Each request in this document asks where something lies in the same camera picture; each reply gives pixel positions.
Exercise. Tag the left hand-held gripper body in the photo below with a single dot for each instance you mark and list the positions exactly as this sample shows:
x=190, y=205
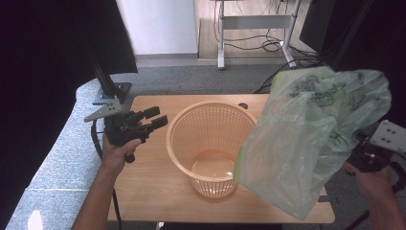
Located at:
x=119, y=131

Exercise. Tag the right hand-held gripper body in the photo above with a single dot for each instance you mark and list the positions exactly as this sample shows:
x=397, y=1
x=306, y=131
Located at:
x=387, y=140

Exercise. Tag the orange plastic mesh wastebasket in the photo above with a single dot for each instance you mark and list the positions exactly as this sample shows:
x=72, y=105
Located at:
x=204, y=134

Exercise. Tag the translucent green-printed trash bag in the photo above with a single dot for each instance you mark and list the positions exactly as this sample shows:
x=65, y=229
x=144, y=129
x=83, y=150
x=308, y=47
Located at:
x=303, y=143

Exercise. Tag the person's left hand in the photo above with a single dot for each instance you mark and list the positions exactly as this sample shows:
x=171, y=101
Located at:
x=116, y=156

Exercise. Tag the person's right hand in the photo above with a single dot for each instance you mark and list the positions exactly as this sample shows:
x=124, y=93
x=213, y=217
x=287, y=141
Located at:
x=376, y=185

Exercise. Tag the light grey felt mat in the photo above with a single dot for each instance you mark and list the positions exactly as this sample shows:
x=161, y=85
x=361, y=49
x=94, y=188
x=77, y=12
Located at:
x=57, y=166

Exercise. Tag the black curtain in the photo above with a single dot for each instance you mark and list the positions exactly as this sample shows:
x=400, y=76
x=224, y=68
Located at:
x=48, y=64
x=389, y=38

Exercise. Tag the black metal stand with dark base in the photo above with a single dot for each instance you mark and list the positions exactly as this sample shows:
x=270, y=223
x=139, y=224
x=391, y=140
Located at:
x=351, y=32

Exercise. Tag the black metal stand with base plate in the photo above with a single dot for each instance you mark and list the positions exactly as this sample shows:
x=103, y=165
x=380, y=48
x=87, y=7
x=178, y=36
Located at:
x=110, y=92

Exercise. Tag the white metal desk frame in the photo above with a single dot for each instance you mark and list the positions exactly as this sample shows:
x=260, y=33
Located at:
x=255, y=22

